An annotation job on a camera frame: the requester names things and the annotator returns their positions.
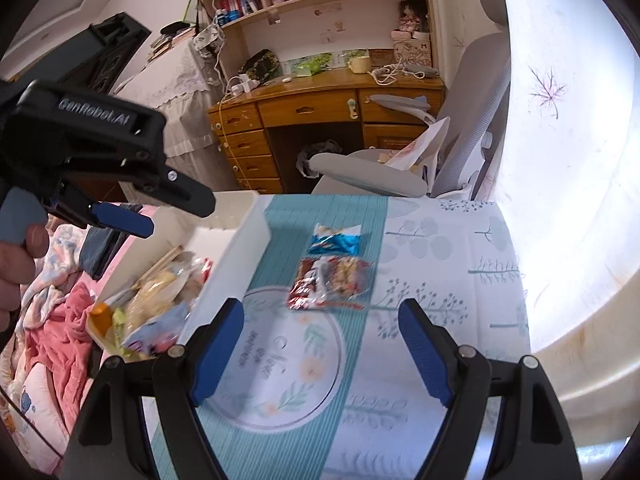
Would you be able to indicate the leaf print curtain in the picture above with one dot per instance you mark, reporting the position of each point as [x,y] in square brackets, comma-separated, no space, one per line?
[550,110]

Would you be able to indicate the blue candy packet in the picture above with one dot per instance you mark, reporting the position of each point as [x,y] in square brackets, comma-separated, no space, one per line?
[335,245]

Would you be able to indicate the white plastic bag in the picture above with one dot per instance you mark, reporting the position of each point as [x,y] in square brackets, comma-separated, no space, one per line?
[417,147]

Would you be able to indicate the white power strip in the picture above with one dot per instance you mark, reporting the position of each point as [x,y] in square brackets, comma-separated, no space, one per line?
[242,85]

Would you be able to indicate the clear popcorn bag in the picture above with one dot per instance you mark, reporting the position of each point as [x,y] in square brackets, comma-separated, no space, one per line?
[155,294]

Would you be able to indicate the green printed tissue box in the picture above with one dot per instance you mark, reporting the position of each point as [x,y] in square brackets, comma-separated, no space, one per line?
[312,64]

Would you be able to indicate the wooden desk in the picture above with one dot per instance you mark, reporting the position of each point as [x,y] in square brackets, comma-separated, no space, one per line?
[310,105]

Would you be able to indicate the white patterned cloth bag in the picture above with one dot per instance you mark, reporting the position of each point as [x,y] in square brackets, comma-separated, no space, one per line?
[207,37]

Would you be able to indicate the pale yellow mug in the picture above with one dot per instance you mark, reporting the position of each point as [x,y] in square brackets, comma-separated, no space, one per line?
[360,64]

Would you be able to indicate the dark blue folded cloth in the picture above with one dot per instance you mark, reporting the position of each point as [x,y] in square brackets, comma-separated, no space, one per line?
[100,255]

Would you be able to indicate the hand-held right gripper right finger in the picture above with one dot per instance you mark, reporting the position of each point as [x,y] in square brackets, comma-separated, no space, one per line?
[425,355]

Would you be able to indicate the floral quilt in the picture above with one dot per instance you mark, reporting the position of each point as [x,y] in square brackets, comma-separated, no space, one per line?
[55,250]

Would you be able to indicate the printed cardboard box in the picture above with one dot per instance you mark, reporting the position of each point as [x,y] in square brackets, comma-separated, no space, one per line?
[412,52]

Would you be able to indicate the dark floral pouch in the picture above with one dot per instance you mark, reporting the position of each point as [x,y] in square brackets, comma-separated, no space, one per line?
[260,65]

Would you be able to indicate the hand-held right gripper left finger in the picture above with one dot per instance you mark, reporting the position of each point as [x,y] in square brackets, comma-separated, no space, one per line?
[217,355]

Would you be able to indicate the white plastic storage box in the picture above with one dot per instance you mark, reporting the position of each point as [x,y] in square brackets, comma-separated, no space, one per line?
[235,270]

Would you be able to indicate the tree print tablecloth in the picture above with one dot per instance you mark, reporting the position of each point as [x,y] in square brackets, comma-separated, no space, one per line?
[440,260]

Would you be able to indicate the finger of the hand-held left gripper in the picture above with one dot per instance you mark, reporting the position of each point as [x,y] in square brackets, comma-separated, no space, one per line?
[125,220]
[185,192]

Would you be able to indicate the stack of books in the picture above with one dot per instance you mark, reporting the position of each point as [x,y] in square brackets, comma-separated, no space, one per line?
[162,45]

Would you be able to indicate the person's left hand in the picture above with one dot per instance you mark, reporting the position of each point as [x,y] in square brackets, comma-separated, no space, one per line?
[15,280]

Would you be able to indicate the black hat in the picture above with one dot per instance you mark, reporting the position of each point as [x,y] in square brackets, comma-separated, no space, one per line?
[175,26]

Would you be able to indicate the lace-covered piano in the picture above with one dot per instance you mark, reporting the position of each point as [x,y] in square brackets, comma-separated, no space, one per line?
[185,90]

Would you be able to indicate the pink fleece cloth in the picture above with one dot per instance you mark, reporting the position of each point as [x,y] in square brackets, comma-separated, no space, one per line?
[55,325]

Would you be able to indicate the doll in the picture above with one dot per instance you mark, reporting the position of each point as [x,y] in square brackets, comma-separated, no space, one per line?
[412,15]

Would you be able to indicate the wooden bookshelf hutch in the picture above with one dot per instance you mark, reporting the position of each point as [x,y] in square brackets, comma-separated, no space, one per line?
[310,30]

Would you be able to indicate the red dried fruit packet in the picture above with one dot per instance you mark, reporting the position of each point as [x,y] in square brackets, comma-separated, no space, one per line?
[325,282]

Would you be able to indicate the small white drawer hook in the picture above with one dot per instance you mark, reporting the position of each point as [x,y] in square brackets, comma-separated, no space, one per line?
[352,107]

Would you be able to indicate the grey office chair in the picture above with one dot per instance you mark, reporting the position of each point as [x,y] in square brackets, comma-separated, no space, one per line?
[470,110]

